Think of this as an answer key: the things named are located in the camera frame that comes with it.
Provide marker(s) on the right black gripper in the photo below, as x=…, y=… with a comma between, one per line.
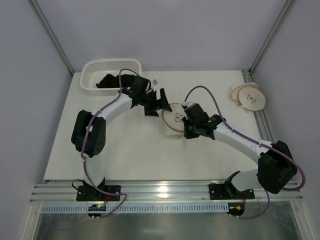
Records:
x=188, y=127

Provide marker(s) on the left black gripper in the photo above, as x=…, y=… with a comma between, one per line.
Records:
x=155, y=103

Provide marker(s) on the white mesh laundry bag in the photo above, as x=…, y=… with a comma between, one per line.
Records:
x=172, y=126

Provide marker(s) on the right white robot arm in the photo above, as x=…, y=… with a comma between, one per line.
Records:
x=254, y=148

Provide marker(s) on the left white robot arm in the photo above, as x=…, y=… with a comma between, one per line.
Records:
x=89, y=132

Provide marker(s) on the black bra in basket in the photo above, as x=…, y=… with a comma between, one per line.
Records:
x=111, y=82

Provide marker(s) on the white plastic basket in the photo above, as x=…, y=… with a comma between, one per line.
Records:
x=94, y=71

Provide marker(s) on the right controller board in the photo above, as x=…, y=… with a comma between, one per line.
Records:
x=235, y=210

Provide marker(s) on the controller board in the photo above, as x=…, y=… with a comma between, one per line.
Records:
x=96, y=210
x=235, y=210

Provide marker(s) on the left controller board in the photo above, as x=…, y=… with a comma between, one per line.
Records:
x=96, y=210

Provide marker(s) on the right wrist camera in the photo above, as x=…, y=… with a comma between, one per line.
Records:
x=185, y=104

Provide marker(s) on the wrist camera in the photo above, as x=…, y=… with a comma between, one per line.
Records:
x=185, y=104
x=154, y=82

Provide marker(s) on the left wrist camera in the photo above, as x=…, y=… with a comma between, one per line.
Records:
x=154, y=82

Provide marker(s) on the right aluminium side rail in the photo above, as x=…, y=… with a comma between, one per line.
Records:
x=265, y=125

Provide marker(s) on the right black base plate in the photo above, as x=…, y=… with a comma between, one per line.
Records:
x=218, y=191

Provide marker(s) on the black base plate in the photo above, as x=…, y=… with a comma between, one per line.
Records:
x=218, y=191
x=87, y=193

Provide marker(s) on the slotted grey cable duct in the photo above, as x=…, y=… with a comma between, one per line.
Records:
x=139, y=208

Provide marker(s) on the aluminium front rail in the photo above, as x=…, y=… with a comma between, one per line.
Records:
x=145, y=191

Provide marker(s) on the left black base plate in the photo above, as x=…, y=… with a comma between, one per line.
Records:
x=87, y=193

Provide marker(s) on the right aluminium frame post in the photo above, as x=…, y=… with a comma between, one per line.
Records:
x=274, y=30

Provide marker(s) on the aluminium frame post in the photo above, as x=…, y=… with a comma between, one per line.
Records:
x=52, y=36
x=274, y=30

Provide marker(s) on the left aluminium frame post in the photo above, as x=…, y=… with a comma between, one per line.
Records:
x=52, y=36

